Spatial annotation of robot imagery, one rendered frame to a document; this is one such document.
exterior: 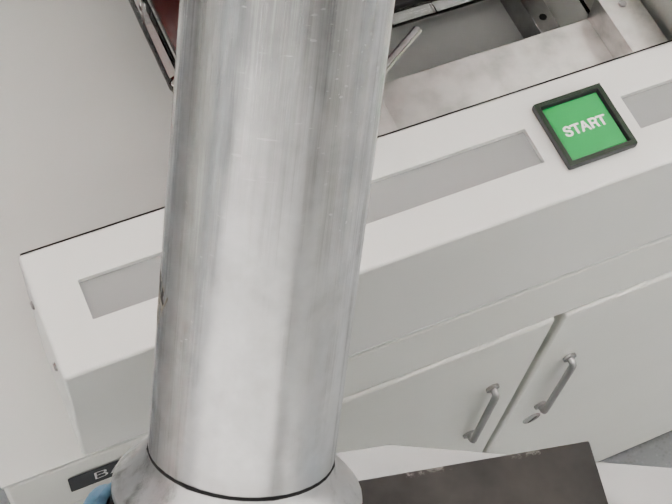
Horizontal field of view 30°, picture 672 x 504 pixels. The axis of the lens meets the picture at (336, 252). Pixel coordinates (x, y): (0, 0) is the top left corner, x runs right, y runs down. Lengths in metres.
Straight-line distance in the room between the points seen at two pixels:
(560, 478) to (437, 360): 0.24
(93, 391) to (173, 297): 0.31
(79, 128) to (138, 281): 0.26
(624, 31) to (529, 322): 0.25
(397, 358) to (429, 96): 0.21
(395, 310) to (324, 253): 0.41
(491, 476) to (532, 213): 0.18
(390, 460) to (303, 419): 0.40
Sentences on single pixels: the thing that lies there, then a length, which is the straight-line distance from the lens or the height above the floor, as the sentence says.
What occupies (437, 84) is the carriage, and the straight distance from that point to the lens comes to 1.02.
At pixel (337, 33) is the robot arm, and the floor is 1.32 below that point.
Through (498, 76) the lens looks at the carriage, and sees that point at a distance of 1.03.
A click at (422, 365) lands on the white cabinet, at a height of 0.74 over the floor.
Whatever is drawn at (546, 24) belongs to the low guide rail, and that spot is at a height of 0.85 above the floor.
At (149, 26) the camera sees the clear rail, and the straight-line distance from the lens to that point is 1.00.
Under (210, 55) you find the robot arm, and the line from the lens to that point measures 0.48.
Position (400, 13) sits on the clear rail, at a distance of 1.03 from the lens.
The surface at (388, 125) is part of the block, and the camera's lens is 0.95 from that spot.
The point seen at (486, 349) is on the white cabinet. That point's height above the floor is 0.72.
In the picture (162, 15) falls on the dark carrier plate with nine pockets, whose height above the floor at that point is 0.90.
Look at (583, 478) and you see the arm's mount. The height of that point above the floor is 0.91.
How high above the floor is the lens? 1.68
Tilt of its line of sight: 61 degrees down
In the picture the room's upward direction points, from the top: 10 degrees clockwise
